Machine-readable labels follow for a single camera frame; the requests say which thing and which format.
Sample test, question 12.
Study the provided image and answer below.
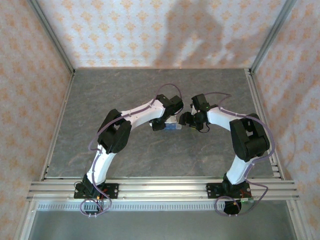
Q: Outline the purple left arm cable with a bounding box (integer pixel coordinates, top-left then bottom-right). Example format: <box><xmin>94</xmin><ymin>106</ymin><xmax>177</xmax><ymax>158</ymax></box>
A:
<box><xmin>79</xmin><ymin>83</ymin><xmax>185</xmax><ymax>218</ymax></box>

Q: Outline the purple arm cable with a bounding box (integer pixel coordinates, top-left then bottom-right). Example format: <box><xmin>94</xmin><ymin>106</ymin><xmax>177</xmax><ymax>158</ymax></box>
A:
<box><xmin>79</xmin><ymin>83</ymin><xmax>185</xmax><ymax>218</ymax></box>
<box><xmin>203</xmin><ymin>92</ymin><xmax>276</xmax><ymax>218</ymax></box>

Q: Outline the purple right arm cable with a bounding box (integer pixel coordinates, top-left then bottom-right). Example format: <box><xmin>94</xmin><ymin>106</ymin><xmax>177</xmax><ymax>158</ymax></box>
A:
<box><xmin>203</xmin><ymin>92</ymin><xmax>276</xmax><ymax>218</ymax></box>

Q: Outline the aluminium side rail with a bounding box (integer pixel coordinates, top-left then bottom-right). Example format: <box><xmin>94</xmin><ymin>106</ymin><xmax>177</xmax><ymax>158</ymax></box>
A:
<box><xmin>39</xmin><ymin>71</ymin><xmax>76</xmax><ymax>181</ymax></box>
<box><xmin>244</xmin><ymin>67</ymin><xmax>286</xmax><ymax>181</ymax></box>

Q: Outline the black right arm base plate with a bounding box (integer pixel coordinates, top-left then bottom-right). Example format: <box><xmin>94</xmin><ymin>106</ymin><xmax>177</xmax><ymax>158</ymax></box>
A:
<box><xmin>206</xmin><ymin>183</ymin><xmax>251</xmax><ymax>200</ymax></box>

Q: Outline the aluminium mounting rail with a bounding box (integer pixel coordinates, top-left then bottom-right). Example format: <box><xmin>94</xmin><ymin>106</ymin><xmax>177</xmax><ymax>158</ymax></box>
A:
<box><xmin>26</xmin><ymin>176</ymin><xmax>300</xmax><ymax>201</ymax></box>

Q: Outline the grey slotted cable duct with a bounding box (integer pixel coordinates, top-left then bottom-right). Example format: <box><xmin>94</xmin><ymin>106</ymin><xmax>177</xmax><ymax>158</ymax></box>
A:
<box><xmin>33</xmin><ymin>200</ymin><xmax>288</xmax><ymax>213</ymax></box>

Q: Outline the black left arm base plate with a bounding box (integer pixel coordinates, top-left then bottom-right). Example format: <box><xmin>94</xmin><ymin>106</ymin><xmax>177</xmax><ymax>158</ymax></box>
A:
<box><xmin>74</xmin><ymin>183</ymin><xmax>119</xmax><ymax>200</ymax></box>

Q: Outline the aluminium frame post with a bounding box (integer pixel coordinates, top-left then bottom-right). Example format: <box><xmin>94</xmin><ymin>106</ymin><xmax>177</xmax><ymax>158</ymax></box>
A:
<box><xmin>26</xmin><ymin>0</ymin><xmax>77</xmax><ymax>76</ymax></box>
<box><xmin>249</xmin><ymin>0</ymin><xmax>298</xmax><ymax>76</ymax></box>

